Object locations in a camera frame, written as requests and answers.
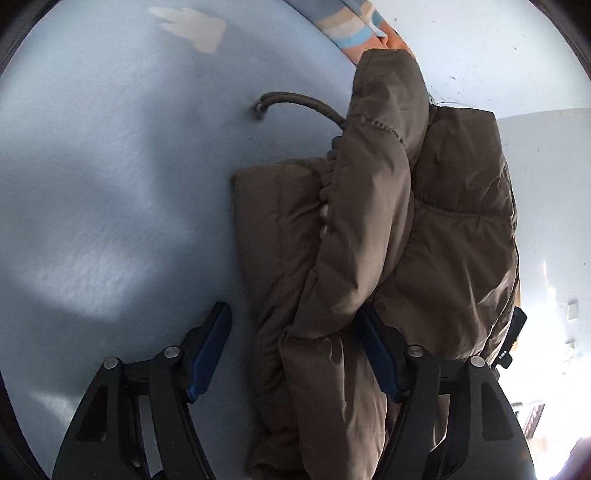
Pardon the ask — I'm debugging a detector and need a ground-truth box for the light blue fleece blanket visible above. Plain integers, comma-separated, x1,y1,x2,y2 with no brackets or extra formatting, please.
0,0,365,480

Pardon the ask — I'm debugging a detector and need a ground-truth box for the brown quilted puffer jacket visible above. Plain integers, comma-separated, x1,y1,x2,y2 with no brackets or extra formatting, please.
231,48,522,480

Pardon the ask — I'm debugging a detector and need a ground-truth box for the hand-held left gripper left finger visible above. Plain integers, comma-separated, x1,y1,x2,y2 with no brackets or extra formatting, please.
52,302,233,480

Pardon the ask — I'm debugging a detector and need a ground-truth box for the patchwork patterned pillow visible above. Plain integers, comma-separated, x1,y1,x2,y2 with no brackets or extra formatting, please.
284,0,416,63

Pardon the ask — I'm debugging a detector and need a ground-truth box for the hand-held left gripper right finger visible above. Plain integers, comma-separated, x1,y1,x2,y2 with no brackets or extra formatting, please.
355,307,536,480

